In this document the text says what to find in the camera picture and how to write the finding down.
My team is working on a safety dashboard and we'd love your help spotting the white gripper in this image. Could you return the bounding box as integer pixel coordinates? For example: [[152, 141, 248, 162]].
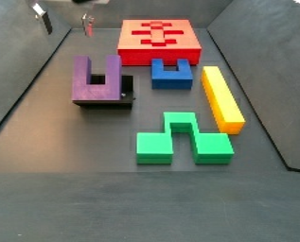
[[29, 0, 110, 37]]

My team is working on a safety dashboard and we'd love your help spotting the purple U-shaped block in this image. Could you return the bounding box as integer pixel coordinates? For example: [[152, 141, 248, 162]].
[[72, 55, 122, 104]]

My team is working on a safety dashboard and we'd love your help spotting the red puzzle board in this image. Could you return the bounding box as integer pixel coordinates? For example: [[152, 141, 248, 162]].
[[117, 19, 201, 66]]

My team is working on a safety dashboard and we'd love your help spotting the black angle fixture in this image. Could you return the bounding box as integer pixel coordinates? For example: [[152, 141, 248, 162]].
[[73, 74, 134, 107]]

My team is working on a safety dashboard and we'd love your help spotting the blue U-shaped block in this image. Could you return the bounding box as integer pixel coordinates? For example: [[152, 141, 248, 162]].
[[150, 59, 195, 90]]

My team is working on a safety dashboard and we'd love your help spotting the yellow long block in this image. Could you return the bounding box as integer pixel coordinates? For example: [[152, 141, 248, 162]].
[[201, 66, 245, 134]]

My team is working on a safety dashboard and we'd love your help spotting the green stepped block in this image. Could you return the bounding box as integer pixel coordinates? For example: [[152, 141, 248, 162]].
[[136, 112, 235, 164]]

